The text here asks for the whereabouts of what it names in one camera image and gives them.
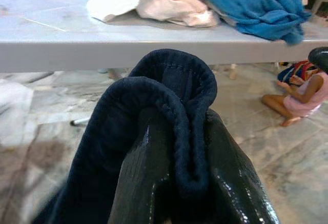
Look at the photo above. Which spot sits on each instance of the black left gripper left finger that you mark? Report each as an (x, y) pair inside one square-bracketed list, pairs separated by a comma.
[(143, 172)]

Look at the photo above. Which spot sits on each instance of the red blue child backpack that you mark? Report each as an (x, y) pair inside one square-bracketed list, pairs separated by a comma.
[(289, 71)]

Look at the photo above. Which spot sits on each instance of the white folding table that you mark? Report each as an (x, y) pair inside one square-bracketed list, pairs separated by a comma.
[(77, 52)]

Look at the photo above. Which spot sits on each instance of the navy blue garment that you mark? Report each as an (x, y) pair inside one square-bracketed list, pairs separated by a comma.
[(107, 121)]

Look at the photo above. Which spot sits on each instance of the child in pink dress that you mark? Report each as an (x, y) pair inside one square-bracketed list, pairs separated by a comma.
[(305, 98)]

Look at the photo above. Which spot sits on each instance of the white crumpled cloth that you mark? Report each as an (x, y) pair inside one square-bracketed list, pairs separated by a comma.
[(166, 8)]

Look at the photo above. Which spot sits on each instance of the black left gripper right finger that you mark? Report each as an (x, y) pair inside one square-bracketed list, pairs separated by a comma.
[(230, 183)]

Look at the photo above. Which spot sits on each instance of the blue towel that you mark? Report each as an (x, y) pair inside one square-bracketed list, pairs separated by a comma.
[(256, 11)]

